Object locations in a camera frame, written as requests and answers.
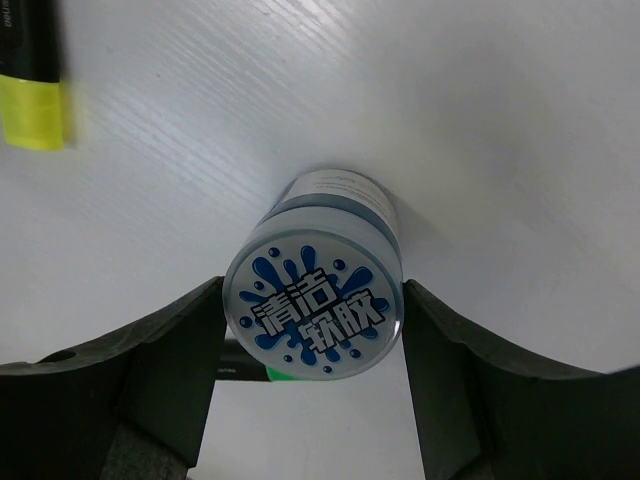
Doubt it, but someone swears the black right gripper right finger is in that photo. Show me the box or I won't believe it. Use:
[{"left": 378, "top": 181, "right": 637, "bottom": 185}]
[{"left": 402, "top": 280, "right": 639, "bottom": 479}]

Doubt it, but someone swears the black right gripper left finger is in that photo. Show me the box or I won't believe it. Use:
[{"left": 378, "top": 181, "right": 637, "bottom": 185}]
[{"left": 1, "top": 278, "right": 226, "bottom": 479}]

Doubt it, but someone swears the black green-capped highlighter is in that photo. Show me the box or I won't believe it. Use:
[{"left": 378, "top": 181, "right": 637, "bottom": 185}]
[{"left": 216, "top": 339, "right": 295, "bottom": 382}]

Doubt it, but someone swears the black yellow-capped highlighter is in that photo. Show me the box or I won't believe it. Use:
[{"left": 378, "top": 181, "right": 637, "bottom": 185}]
[{"left": 1, "top": 0, "right": 65, "bottom": 151}]

